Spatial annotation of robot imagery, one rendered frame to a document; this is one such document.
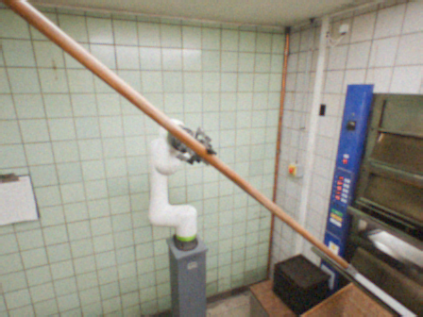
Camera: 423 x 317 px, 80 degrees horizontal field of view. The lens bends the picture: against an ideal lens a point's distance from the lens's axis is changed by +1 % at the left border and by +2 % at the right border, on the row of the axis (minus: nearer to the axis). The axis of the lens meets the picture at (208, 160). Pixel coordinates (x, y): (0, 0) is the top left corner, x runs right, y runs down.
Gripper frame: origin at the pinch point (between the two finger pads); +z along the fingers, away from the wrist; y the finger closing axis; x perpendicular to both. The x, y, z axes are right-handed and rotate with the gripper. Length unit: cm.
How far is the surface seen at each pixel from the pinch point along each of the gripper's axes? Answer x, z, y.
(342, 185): -122, -46, -43
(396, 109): -90, -25, -86
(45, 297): -30, -126, 157
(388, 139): -102, -26, -74
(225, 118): -58, -124, -38
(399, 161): -105, -16, -63
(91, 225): -23, -125, 92
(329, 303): -155, -26, 25
